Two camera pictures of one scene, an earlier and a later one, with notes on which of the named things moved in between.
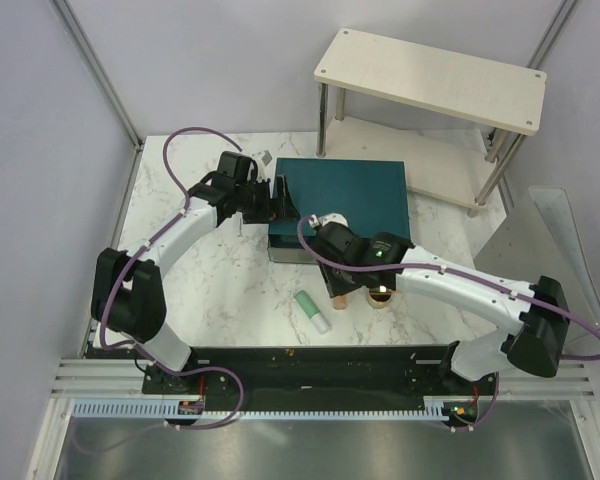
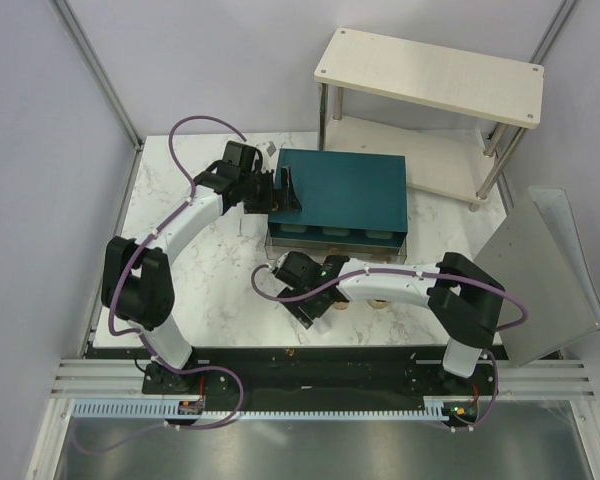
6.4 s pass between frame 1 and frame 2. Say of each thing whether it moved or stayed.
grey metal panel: stayed
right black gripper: moved
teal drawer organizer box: stayed
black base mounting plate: stayed
